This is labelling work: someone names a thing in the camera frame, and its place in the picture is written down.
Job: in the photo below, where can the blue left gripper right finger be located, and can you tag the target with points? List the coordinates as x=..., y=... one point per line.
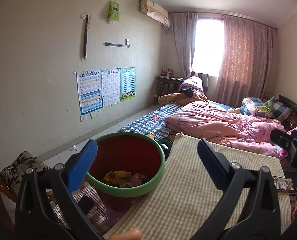
x=216, y=164

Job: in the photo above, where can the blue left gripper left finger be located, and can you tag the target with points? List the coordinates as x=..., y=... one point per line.
x=79, y=164

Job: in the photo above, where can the person's left hand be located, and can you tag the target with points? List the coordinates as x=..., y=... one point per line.
x=134, y=234

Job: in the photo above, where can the crumpled white paper on floor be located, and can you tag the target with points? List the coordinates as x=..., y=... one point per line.
x=74, y=148

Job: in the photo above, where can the dark wooden headboard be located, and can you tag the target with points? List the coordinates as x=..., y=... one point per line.
x=292, y=109

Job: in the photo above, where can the yellow snack wrapper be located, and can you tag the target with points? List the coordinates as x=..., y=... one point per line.
x=117, y=178

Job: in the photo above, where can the smartphone with lit screen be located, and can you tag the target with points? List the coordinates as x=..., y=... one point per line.
x=283, y=184

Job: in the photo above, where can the red bin with green rim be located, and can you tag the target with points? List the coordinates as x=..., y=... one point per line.
x=129, y=152

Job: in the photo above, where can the pink floral quilt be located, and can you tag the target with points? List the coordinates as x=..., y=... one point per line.
x=213, y=123

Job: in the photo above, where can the checkered woven bed mat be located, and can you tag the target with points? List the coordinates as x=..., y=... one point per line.
x=186, y=195

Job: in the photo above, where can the blue plaid pillow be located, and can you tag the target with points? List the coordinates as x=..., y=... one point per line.
x=254, y=107

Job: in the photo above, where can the floral cushion on chair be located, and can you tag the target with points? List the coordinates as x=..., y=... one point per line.
x=13, y=173

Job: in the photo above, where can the blue plaid bed sheet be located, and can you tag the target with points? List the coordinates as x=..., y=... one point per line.
x=152, y=124

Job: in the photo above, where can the brown bolster pillow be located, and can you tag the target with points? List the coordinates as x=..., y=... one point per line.
x=179, y=98

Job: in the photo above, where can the folded pink blanket pile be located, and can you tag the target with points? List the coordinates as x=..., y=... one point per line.
x=193, y=88

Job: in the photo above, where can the wooden chair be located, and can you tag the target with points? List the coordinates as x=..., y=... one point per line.
x=3, y=192

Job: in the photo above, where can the pinkish patterned curtain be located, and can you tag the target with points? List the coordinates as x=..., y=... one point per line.
x=247, y=60

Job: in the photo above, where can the dark wooden side table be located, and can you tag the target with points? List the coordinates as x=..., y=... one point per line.
x=166, y=85

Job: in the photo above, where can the grey left curtain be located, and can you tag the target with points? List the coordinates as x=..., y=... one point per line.
x=184, y=29

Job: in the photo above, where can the left blue wall chart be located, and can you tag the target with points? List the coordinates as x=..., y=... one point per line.
x=89, y=89

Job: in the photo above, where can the middle white wall chart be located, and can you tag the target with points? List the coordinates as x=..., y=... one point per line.
x=111, y=87

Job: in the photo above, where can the right green wall chart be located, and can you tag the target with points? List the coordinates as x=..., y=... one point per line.
x=127, y=83

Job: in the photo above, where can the metal wall rail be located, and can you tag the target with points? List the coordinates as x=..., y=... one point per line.
x=125, y=45

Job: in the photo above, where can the dark hanging wall stick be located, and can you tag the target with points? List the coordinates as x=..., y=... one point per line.
x=87, y=17

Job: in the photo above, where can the green hanging wall pouch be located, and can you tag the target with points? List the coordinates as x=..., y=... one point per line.
x=113, y=12

